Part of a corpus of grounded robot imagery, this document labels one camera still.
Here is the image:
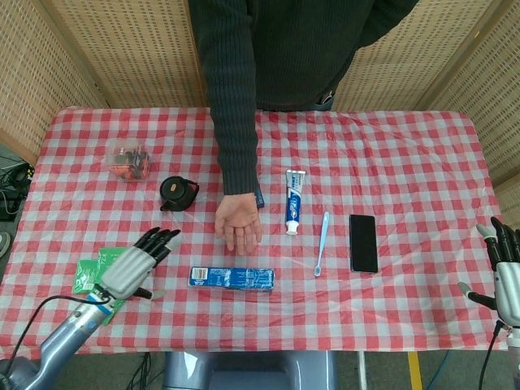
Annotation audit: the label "blue and red snack box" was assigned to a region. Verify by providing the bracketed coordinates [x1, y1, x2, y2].
[188, 266, 276, 291]

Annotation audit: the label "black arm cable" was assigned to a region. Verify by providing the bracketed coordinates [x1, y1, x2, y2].
[0, 293, 113, 378]
[478, 319, 505, 390]

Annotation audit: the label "white blue toothpaste tube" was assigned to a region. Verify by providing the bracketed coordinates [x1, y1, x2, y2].
[284, 169, 308, 237]

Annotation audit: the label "black cables under table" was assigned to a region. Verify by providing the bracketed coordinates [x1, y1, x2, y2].
[124, 351, 154, 390]

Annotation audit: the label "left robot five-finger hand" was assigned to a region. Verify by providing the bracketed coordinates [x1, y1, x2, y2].
[99, 227, 183, 301]

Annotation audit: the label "clear container of red-black parts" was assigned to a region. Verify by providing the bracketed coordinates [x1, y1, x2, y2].
[106, 138, 154, 184]

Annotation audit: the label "black floor cable bundle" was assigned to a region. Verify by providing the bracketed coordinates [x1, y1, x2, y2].
[0, 153, 37, 223]

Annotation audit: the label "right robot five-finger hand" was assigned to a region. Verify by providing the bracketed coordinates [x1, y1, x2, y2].
[457, 216, 520, 325]

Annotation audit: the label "person's bare hand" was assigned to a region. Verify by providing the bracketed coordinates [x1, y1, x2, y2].
[214, 192, 263, 257]

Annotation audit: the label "gray robot torso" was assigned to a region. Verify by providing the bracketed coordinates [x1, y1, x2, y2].
[163, 350, 339, 390]

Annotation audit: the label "person's dark sweater torso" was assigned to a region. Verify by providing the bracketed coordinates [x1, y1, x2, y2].
[243, 0, 422, 113]

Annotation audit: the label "black smartphone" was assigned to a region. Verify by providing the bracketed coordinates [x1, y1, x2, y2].
[349, 214, 380, 275]

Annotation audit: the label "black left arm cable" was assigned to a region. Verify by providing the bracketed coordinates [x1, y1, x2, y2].
[0, 293, 113, 378]

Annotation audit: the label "blue floor cable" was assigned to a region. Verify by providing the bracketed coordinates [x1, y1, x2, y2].
[425, 349, 453, 390]

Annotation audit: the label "black teapot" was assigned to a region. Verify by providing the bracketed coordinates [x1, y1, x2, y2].
[158, 175, 201, 213]

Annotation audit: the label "woven rattan screen panel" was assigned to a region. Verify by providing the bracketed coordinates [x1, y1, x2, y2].
[414, 0, 520, 228]
[0, 0, 109, 166]
[331, 0, 491, 112]
[40, 0, 209, 110]

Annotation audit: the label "red white checkered tablecloth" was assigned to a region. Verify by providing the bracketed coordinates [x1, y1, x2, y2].
[0, 106, 520, 362]

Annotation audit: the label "light blue toothbrush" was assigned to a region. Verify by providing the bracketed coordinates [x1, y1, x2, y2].
[313, 210, 331, 279]

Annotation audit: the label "white table leg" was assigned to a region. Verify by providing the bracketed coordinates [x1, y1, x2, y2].
[356, 350, 367, 390]

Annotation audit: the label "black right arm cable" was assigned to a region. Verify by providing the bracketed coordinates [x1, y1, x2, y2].
[478, 319, 505, 390]

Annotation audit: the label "person's dark sweater forearm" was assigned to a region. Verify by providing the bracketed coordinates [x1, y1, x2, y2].
[187, 0, 262, 197]

